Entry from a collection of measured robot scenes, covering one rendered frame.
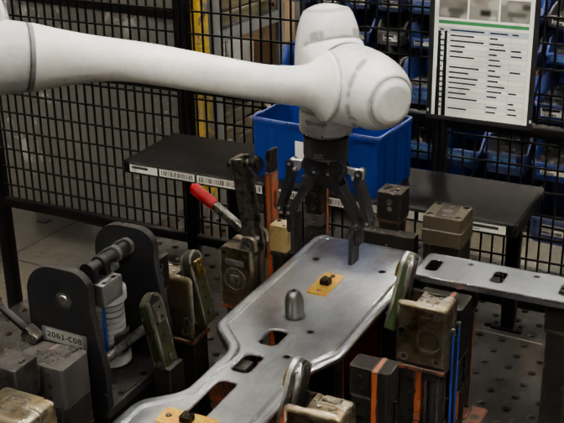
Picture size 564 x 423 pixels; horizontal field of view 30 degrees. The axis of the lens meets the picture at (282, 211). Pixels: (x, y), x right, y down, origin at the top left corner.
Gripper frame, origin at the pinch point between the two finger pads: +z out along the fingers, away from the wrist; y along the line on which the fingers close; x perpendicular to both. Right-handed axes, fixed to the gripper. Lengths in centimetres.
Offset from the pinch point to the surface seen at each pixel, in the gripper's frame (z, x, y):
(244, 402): 7.5, -39.0, 5.1
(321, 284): 7.2, -0.9, 0.0
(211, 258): 38, 56, -56
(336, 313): 7.4, -9.0, 6.4
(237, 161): -13.5, -1.9, -15.8
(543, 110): 20, 159, 2
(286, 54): 16, 172, -92
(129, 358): 9.6, -33.2, -18.5
